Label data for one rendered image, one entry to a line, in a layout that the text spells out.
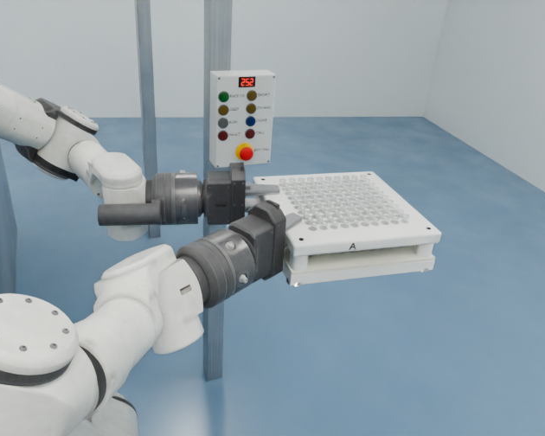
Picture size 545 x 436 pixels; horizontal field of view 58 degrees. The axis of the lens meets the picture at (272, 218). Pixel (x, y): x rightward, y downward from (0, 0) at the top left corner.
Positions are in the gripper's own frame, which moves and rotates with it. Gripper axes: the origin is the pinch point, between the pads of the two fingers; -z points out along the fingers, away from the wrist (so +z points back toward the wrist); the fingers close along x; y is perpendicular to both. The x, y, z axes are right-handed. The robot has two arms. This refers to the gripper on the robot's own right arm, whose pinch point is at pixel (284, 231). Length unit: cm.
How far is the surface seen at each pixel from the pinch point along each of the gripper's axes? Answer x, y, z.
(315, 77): 71, -252, -345
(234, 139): 10, -54, -41
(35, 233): 106, -207, -41
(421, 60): 55, -188, -437
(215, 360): 98, -61, -41
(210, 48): -14, -61, -40
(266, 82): -6, -50, -50
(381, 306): 109, -39, -127
